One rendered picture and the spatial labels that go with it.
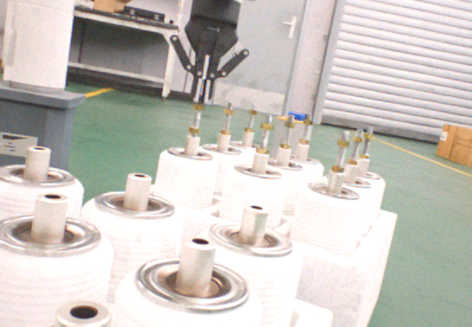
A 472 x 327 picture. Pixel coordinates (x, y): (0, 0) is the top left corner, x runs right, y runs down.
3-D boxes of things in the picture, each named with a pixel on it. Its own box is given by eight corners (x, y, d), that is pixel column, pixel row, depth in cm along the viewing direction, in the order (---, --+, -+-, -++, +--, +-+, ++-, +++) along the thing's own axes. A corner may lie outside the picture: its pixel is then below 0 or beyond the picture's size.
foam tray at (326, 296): (99, 300, 80) (116, 192, 77) (208, 242, 116) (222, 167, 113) (338, 399, 66) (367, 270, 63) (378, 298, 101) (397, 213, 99)
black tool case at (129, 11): (121, 17, 528) (123, 7, 527) (161, 26, 540) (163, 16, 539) (122, 15, 496) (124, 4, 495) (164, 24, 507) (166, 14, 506)
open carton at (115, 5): (96, 13, 540) (99, -8, 537) (131, 19, 536) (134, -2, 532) (84, 9, 510) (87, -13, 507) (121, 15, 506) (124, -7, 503)
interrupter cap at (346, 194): (342, 190, 77) (344, 184, 76) (369, 204, 69) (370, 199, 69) (298, 184, 74) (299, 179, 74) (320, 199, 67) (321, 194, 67)
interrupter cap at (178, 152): (188, 151, 86) (188, 147, 86) (222, 161, 81) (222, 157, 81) (157, 151, 79) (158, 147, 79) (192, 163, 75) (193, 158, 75)
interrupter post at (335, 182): (335, 192, 73) (340, 170, 73) (344, 196, 71) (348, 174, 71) (321, 190, 73) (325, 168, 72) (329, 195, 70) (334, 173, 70)
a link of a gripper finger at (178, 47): (174, 33, 78) (195, 66, 79) (164, 40, 77) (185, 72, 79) (175, 32, 75) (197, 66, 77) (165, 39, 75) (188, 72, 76)
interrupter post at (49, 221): (20, 239, 36) (26, 195, 35) (45, 232, 38) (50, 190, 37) (48, 249, 35) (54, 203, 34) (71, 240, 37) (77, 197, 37)
